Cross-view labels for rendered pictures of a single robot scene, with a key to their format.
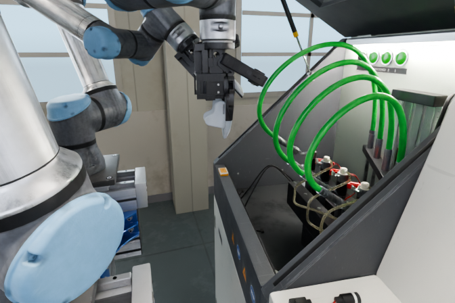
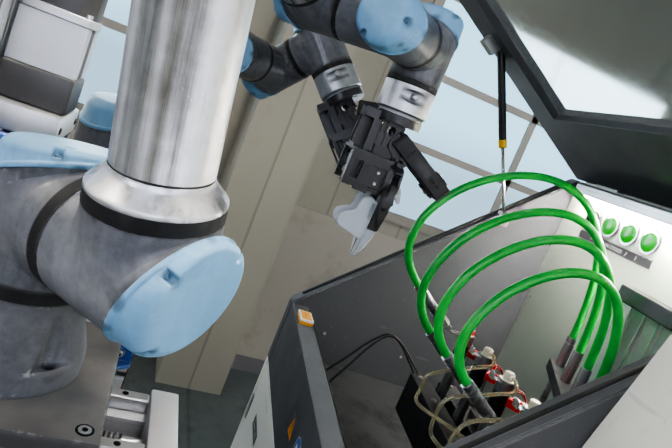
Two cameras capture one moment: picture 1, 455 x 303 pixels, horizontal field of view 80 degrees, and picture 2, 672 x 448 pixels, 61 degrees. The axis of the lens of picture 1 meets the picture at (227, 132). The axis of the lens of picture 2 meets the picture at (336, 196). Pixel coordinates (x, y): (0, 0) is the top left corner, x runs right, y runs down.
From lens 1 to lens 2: 0.23 m
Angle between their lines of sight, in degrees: 9
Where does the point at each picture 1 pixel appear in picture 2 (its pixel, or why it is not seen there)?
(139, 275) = (161, 404)
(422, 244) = not seen: outside the picture
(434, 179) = (631, 414)
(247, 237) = (324, 425)
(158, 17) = (317, 42)
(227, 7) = (433, 76)
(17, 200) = (179, 209)
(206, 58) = (376, 131)
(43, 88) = not seen: hidden behind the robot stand
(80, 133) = not seen: hidden behind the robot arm
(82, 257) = (193, 307)
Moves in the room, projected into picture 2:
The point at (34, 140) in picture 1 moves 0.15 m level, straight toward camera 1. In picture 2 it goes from (216, 155) to (313, 226)
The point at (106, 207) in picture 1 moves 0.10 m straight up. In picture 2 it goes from (237, 263) to (279, 152)
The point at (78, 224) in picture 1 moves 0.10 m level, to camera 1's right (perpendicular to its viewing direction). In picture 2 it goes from (214, 264) to (332, 311)
